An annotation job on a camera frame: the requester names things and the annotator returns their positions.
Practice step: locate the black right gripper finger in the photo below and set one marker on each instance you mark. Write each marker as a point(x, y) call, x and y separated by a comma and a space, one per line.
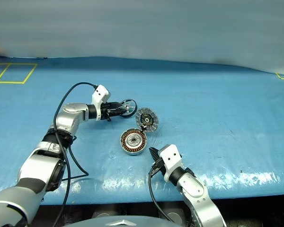
point(156, 152)
point(152, 154)

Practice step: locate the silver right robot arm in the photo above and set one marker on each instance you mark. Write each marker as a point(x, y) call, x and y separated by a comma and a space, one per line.
point(194, 189)

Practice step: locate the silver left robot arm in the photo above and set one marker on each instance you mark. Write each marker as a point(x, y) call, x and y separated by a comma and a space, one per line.
point(68, 118)

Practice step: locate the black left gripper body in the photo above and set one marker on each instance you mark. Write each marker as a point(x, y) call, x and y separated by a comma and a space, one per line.
point(106, 110)

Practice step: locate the dark rounded shape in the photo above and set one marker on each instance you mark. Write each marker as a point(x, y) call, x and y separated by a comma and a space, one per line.
point(102, 214)
point(172, 215)

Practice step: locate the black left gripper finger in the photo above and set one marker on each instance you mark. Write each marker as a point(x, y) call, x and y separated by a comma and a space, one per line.
point(123, 105)
point(118, 113)

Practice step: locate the finned motor end cap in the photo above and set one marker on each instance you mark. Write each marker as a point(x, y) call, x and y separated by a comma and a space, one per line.
point(153, 120)

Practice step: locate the grey robot torso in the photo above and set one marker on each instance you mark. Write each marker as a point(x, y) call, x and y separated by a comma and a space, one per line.
point(123, 222)

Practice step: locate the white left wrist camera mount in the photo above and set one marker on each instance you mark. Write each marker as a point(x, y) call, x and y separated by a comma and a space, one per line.
point(100, 93)

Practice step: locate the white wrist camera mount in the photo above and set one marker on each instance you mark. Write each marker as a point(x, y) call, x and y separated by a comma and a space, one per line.
point(170, 156)
point(100, 93)

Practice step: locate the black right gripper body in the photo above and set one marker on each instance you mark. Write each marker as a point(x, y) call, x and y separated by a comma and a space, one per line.
point(159, 166)

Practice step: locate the copper wound motor stator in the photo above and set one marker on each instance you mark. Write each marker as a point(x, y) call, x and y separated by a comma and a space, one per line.
point(126, 147)

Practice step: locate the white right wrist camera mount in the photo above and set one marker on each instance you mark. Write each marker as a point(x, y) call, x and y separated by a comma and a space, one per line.
point(170, 156)

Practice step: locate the blue plastic table cover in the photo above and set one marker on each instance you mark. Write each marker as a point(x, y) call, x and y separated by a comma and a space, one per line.
point(215, 106)

